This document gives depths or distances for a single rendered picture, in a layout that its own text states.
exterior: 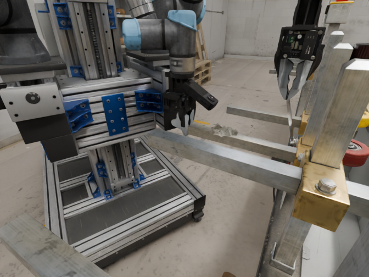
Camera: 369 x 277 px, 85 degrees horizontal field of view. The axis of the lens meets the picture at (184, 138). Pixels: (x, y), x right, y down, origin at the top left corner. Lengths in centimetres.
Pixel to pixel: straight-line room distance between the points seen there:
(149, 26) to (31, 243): 50
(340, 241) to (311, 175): 46
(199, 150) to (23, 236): 25
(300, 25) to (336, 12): 60
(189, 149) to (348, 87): 24
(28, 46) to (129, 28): 37
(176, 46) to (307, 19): 30
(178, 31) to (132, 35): 12
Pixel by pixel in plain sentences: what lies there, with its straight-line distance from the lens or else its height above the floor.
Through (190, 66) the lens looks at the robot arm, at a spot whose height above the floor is 105.
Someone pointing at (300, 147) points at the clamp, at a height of 87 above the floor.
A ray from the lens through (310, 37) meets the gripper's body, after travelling 46.
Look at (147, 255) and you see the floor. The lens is 135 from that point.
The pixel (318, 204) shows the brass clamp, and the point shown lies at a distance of 31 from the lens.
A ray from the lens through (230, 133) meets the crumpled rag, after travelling 62.
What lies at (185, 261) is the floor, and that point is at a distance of 132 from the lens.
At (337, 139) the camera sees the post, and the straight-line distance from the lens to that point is 34.
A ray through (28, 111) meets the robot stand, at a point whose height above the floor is 93.
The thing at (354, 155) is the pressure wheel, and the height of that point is 90.
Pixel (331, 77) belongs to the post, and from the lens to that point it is 57.
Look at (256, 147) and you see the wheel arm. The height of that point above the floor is 85.
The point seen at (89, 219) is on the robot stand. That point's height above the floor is 21.
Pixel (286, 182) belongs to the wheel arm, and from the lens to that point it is 34.
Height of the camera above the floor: 115
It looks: 29 degrees down
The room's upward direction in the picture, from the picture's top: straight up
